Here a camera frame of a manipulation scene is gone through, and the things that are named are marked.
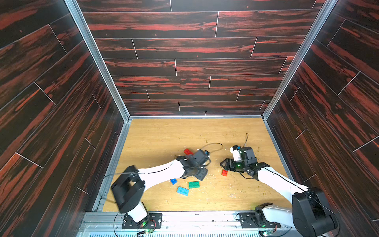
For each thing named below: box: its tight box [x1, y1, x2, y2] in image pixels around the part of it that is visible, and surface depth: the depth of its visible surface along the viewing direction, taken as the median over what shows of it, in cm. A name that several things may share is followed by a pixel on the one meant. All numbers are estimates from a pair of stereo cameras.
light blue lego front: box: [176, 186, 190, 197], surface depth 84 cm
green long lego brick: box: [188, 181, 200, 189], surface depth 86 cm
